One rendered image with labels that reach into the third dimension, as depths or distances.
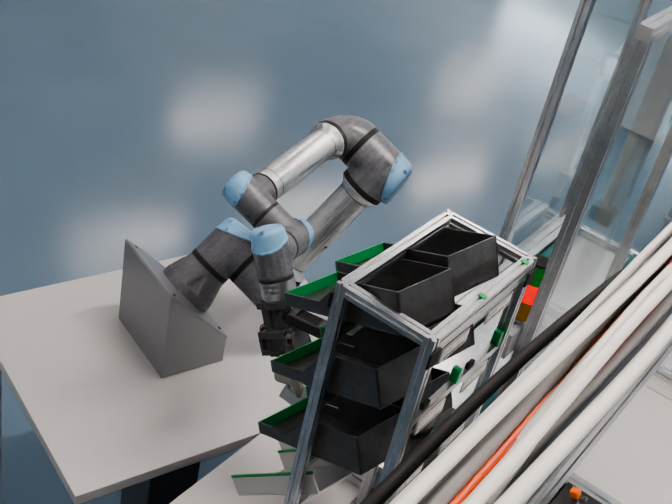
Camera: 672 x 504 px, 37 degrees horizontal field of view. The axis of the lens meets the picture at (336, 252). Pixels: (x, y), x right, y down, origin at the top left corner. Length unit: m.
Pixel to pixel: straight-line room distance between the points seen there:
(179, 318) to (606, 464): 1.13
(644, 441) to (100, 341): 1.44
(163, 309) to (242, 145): 2.92
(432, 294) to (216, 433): 0.96
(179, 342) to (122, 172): 2.51
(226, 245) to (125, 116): 2.94
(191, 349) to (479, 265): 1.00
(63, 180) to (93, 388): 2.43
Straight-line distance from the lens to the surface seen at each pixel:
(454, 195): 5.26
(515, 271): 1.74
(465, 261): 1.70
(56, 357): 2.58
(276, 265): 2.04
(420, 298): 1.59
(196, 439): 2.40
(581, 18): 2.75
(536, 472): 0.62
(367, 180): 2.39
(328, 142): 2.34
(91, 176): 4.87
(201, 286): 2.52
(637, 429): 2.82
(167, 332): 2.44
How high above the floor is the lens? 2.59
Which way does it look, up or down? 34 degrees down
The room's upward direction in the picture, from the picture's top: 13 degrees clockwise
